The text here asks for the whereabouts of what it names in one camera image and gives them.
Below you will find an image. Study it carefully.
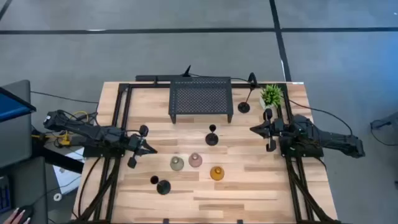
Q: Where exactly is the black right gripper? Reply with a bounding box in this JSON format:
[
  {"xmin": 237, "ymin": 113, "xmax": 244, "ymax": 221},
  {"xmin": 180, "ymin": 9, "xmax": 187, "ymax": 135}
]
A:
[{"xmin": 250, "ymin": 108, "xmax": 285, "ymax": 153}]

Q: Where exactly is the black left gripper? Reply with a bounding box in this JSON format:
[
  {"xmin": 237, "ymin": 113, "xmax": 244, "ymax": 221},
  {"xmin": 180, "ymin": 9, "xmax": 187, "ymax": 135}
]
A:
[{"xmin": 126, "ymin": 124, "xmax": 158, "ymax": 169}]

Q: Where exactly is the tall black candlestick holder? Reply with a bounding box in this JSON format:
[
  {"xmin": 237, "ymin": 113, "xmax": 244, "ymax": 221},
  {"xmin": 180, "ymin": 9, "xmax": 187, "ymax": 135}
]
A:
[
  {"xmin": 237, "ymin": 74, "xmax": 257, "ymax": 114},
  {"xmin": 150, "ymin": 175, "xmax": 172, "ymax": 196}
]

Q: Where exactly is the green glass candle holder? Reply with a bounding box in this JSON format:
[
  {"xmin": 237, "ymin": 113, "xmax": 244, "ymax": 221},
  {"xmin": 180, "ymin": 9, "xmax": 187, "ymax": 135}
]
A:
[{"xmin": 169, "ymin": 156, "xmax": 185, "ymax": 172}]

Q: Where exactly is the short black candlestick holder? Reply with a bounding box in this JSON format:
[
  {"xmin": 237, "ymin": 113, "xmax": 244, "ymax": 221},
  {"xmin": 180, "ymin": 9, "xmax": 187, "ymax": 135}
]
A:
[{"xmin": 205, "ymin": 124, "xmax": 220, "ymax": 147}]

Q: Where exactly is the amber glass candle holder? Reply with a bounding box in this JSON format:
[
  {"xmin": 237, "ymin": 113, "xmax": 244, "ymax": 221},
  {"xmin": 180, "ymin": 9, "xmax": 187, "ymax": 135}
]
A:
[{"xmin": 210, "ymin": 166, "xmax": 225, "ymax": 182}]

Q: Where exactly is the pink glass candle holder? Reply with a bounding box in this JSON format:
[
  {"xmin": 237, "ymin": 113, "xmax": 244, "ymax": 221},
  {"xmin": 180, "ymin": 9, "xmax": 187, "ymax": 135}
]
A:
[{"xmin": 188, "ymin": 152, "xmax": 203, "ymax": 169}]

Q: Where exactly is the small green potted plant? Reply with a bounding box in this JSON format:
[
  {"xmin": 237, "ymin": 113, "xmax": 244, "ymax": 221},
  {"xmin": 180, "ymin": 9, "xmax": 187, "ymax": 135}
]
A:
[{"xmin": 259, "ymin": 83, "xmax": 284, "ymax": 110}]

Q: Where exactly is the black perforated metal riser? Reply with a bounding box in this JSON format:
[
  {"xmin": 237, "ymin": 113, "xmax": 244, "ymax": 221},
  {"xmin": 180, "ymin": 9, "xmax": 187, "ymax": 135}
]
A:
[{"xmin": 167, "ymin": 76, "xmax": 234, "ymax": 124}]

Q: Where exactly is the white paper sheet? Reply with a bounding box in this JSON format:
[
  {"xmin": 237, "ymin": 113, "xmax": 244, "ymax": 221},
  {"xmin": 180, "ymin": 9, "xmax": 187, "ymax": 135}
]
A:
[{"xmin": 52, "ymin": 147, "xmax": 85, "ymax": 195}]

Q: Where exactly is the black stand foot bar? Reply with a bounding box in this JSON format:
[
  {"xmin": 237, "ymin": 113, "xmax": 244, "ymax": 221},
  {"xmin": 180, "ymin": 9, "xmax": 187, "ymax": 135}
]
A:
[{"xmin": 30, "ymin": 144, "xmax": 85, "ymax": 174}]

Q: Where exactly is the grey floor stand base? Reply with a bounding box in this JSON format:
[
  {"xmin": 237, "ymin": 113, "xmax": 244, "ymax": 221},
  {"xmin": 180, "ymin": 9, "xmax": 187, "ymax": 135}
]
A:
[{"xmin": 371, "ymin": 111, "xmax": 398, "ymax": 133}]

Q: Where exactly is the grey desk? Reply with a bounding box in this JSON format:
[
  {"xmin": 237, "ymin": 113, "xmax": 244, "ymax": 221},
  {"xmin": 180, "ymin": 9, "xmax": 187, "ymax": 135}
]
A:
[{"xmin": 0, "ymin": 79, "xmax": 49, "ymax": 224}]

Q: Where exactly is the black computer mouse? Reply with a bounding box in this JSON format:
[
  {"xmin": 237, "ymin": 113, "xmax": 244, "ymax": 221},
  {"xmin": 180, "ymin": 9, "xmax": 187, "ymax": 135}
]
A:
[{"xmin": 14, "ymin": 204, "xmax": 34, "ymax": 224}]

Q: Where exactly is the computer monitor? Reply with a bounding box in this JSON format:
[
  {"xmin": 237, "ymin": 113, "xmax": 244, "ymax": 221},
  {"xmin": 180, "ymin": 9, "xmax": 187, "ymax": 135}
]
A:
[{"xmin": 0, "ymin": 86, "xmax": 37, "ymax": 123}]

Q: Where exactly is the dark computer keyboard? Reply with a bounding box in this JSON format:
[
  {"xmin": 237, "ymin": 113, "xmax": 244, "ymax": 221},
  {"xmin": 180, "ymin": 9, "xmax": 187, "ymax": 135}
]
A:
[{"xmin": 0, "ymin": 175, "xmax": 13, "ymax": 214}]

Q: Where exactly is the person's hand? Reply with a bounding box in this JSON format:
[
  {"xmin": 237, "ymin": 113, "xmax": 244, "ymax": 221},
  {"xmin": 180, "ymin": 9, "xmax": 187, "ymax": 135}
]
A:
[{"xmin": 2, "ymin": 207, "xmax": 32, "ymax": 224}]

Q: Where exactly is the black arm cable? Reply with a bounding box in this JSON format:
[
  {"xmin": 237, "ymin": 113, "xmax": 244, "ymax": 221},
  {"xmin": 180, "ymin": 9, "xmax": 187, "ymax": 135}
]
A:
[{"xmin": 288, "ymin": 98, "xmax": 354, "ymax": 136}]

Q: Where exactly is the dark hanging cable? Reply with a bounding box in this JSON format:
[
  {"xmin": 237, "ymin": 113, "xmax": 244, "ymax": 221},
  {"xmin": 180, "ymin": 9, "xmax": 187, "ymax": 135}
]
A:
[{"xmin": 76, "ymin": 157, "xmax": 102, "ymax": 218}]

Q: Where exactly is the yellow cable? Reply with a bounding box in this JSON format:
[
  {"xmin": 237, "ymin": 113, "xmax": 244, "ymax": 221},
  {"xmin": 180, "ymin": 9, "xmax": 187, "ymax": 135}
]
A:
[{"xmin": 30, "ymin": 111, "xmax": 90, "ymax": 147}]

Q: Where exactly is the thin black floor cable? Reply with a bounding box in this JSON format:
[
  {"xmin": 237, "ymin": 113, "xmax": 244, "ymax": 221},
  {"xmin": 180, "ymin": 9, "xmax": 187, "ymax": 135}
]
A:
[{"xmin": 30, "ymin": 90, "xmax": 100, "ymax": 105}]

